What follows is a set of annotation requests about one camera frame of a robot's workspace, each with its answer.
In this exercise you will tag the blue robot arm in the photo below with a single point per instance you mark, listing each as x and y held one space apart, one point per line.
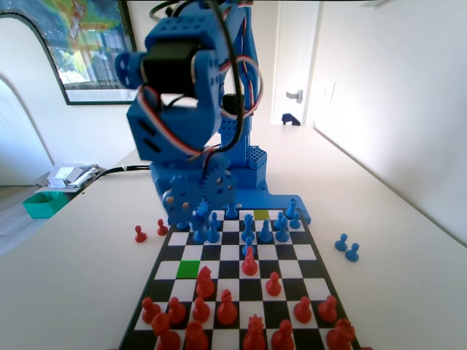
171 138

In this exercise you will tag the blue chess rook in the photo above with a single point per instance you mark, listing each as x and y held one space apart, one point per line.
290 208
230 213

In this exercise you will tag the red chess pawn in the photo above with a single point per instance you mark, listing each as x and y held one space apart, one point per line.
200 310
273 284
303 310
327 308
161 227
149 310
176 310
139 234

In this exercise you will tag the blue chess queen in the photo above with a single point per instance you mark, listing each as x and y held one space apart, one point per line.
248 226

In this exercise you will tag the group of blue chess pieces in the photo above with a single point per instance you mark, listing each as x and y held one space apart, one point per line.
281 202

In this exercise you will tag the red chess knight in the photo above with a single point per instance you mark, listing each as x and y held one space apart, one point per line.
205 282
250 262

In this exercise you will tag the red chess bishop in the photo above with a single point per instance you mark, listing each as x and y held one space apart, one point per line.
282 335
226 308

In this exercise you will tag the red chess rook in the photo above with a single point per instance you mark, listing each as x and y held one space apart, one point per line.
197 335
341 333

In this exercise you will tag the red chess queen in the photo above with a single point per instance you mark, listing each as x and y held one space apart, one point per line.
254 333

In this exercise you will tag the pile of papers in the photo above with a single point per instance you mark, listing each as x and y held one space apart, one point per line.
71 175

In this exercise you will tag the dark blue object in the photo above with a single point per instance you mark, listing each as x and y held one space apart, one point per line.
290 119

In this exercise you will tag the black white chessboard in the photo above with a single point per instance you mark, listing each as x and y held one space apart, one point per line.
292 262

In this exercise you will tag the green plastic bin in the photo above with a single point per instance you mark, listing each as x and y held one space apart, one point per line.
44 204

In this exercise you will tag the black framed poster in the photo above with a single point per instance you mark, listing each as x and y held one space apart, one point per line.
98 51

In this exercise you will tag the white arched panel black edge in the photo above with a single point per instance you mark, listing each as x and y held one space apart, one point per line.
22 109

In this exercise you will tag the white light switch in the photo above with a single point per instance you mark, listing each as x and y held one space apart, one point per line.
331 93

